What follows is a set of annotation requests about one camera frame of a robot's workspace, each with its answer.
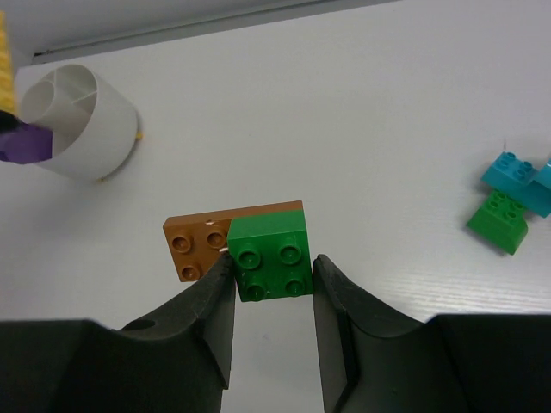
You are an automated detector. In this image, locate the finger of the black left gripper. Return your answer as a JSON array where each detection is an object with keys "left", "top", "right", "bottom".
[{"left": 0, "top": 110, "right": 24, "bottom": 135}]

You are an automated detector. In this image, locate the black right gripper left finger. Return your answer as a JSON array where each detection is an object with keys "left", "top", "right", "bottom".
[{"left": 1, "top": 254, "right": 236, "bottom": 412}]

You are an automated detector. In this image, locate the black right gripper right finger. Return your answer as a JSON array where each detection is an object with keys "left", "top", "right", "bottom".
[{"left": 313, "top": 255, "right": 550, "bottom": 412}]

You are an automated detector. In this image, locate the dark purple rounded lego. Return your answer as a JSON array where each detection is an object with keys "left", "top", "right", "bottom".
[{"left": 1, "top": 123, "right": 53, "bottom": 164}]

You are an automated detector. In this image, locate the brown square lego plate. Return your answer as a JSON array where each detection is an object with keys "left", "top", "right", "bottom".
[{"left": 163, "top": 200, "right": 303, "bottom": 282}]

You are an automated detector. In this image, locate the green square lego brick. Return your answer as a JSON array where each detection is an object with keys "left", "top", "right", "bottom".
[{"left": 227, "top": 208, "right": 313, "bottom": 302}]

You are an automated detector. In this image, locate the yellow long lego brick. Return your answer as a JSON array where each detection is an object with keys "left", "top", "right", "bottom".
[{"left": 0, "top": 11, "right": 17, "bottom": 114}]

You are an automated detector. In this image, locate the white round divided container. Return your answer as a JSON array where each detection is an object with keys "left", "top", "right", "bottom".
[{"left": 19, "top": 65, "right": 139, "bottom": 182}]

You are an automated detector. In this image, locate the cyan lego brick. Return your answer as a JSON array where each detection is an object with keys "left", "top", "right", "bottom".
[{"left": 481, "top": 151, "right": 550, "bottom": 218}]

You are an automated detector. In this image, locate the aluminium frame rail back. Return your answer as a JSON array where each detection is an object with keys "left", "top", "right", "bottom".
[{"left": 30, "top": 0, "right": 380, "bottom": 65}]

